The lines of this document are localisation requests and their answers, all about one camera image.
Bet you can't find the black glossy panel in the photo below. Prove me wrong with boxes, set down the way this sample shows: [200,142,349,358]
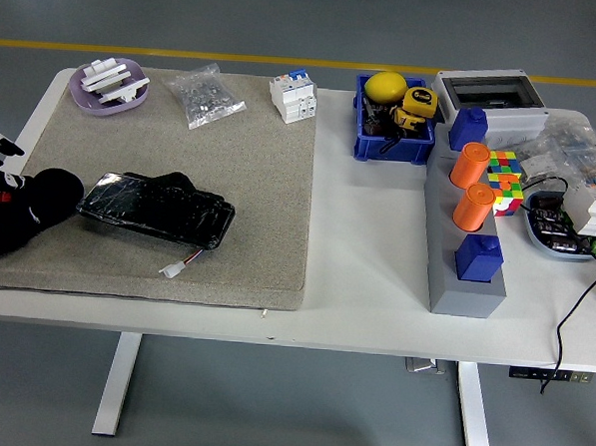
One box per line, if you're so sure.
[73,166,239,252]

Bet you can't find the black table control panel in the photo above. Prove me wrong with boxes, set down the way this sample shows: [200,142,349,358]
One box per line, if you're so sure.
[508,365,596,384]

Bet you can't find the purple bowl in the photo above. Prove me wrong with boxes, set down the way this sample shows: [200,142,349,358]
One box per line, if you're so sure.
[66,55,152,120]

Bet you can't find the grey-brown mat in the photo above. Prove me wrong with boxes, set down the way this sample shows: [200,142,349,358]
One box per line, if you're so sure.
[0,60,320,313]

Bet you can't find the clear bag of screws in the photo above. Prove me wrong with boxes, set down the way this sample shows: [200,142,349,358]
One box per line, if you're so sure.
[161,59,250,134]

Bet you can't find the white table leg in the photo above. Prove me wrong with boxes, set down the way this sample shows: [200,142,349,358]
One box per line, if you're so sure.
[452,361,499,446]
[90,330,143,438]

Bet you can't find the brown part in bin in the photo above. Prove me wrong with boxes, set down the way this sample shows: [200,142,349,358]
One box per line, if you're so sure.
[360,97,393,138]

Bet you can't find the yellow ball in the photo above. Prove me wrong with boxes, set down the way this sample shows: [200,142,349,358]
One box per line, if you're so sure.
[362,70,410,106]

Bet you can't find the blue plastic bin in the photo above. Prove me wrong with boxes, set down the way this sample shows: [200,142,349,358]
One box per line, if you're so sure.
[349,72,439,167]

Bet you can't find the yellow black tool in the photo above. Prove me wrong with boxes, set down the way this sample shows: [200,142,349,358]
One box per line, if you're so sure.
[387,105,429,136]

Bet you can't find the yellow tape measure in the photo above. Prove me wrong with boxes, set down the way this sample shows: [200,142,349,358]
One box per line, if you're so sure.
[400,85,440,120]

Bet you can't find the blue block with knob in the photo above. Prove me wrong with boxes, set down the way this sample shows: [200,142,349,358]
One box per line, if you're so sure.
[453,232,506,285]
[446,105,491,154]

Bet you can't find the orange cylinder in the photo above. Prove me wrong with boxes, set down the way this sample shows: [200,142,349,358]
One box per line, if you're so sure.
[450,181,498,234]
[448,140,493,191]

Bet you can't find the grey block holder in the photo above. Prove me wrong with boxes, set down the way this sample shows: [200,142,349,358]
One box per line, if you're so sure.
[416,139,515,320]

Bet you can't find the colourful puzzle cube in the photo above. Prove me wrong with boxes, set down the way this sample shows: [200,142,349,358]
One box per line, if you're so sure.
[483,149,528,219]

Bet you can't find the black electronic components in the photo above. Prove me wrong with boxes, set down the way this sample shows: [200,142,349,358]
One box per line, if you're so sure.
[529,194,583,253]

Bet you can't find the blue-grey bowl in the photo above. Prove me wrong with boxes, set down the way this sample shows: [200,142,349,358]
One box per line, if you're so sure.
[519,189,596,263]

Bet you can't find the clear bags of components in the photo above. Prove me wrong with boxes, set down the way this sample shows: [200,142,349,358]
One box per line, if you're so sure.
[518,110,596,193]

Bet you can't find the white plastic bracket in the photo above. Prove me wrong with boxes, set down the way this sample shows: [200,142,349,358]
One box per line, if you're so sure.
[88,57,119,79]
[79,62,133,96]
[97,75,151,109]

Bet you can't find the white connector with wires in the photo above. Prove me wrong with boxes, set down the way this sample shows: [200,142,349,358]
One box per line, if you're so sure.
[157,246,210,281]

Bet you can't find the white circuit breaker blue switch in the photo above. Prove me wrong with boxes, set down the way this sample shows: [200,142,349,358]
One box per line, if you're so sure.
[267,66,320,127]

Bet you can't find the silver bracket under table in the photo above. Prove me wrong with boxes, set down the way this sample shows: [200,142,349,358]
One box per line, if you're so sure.
[403,356,448,375]

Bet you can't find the grey enclosure box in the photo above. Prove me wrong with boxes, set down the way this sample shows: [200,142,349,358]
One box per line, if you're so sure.
[427,64,553,152]

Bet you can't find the black cable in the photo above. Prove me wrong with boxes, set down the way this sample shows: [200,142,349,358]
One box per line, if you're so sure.
[510,174,596,399]

